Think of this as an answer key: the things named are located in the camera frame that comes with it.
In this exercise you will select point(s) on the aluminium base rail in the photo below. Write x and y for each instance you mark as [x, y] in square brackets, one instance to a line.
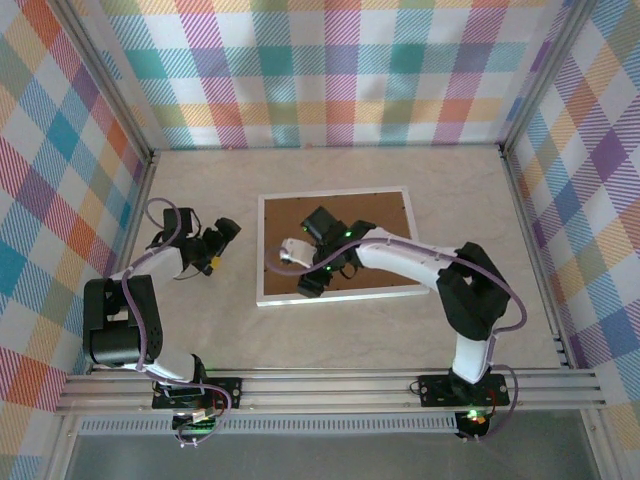
[325, 390]

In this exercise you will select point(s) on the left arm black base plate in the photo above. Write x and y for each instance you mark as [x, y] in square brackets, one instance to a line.
[215, 381]

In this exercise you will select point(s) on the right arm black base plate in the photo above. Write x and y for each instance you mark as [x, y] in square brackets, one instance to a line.
[435, 390]

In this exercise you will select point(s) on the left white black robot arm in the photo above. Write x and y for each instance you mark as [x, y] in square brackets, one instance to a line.
[115, 325]

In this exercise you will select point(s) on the aluminium side rail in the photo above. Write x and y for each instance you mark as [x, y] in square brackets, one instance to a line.
[519, 200]
[134, 220]

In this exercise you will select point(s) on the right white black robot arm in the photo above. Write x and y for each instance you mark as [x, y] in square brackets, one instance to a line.
[400, 262]

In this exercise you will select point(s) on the aluminium frame post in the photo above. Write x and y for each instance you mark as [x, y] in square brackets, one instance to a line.
[597, 450]
[111, 80]
[62, 450]
[542, 75]

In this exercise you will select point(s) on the green lit controller board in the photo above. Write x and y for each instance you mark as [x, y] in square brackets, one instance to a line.
[192, 425]
[475, 420]

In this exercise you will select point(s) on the white picture frame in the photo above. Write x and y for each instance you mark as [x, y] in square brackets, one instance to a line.
[260, 240]

